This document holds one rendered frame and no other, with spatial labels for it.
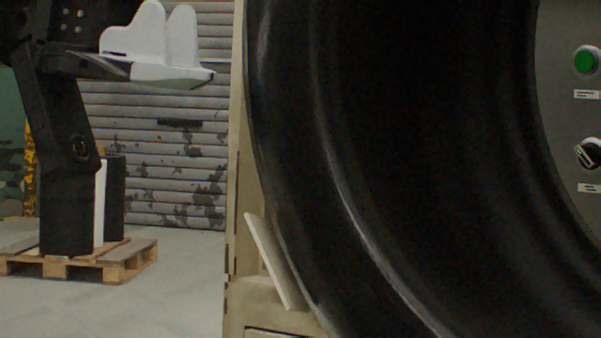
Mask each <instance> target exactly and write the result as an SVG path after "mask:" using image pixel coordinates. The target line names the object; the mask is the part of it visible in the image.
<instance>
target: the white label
mask: <svg viewBox="0 0 601 338"><path fill-rule="evenodd" d="M243 216H244V218H245V220H247V223H248V224H249V227H250V229H251V232H252V234H253V236H254V240H255V242H256V244H257V248H258V250H259V252H260V253H261V256H262V258H264V260H265V262H266V265H267V268H268V270H269V273H270V276H271V278H272V280H273V282H274V284H275V286H276V290H277V292H278V294H279V296H280V297H281V299H282V301H283V303H284V306H285V308H286V309H287V310H288V311H296V312H305V313H308V312H310V309H309V306H308V304H307V302H306V300H305V297H304V296H303V294H302V292H301V289H300V287H299V285H298V283H297V280H296V278H295V276H294V274H293V271H292V269H291V267H290V266H289V263H288V260H287V258H286V256H285V252H284V250H282V248H281V246H280V242H279V240H278V238H277V237H276V234H275V232H274V230H273V228H272V225H271V222H270V220H269V219H266V218H262V217H259V216H256V215H254V214H251V213H248V212H246V213H244V214H243Z"/></svg>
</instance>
